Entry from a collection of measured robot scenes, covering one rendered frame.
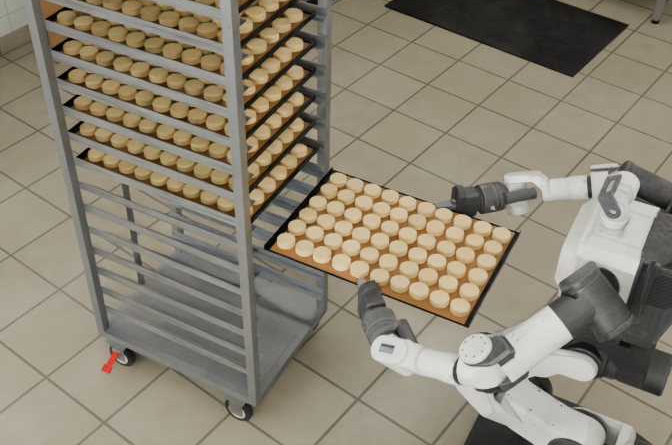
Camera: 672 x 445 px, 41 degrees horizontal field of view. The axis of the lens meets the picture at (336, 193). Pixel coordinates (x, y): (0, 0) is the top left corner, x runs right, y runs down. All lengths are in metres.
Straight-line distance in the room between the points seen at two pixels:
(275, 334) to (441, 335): 0.63
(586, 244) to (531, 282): 1.48
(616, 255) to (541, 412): 0.74
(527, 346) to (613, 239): 0.34
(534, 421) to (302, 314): 0.93
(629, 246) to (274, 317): 1.44
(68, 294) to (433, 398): 1.43
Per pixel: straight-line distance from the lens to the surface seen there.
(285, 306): 3.21
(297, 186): 2.87
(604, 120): 4.57
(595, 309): 2.03
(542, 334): 2.01
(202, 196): 2.53
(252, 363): 2.80
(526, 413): 2.70
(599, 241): 2.15
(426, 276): 2.38
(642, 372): 2.41
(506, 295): 3.53
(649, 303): 2.20
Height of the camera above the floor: 2.50
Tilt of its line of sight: 40 degrees down
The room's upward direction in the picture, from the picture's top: 1 degrees clockwise
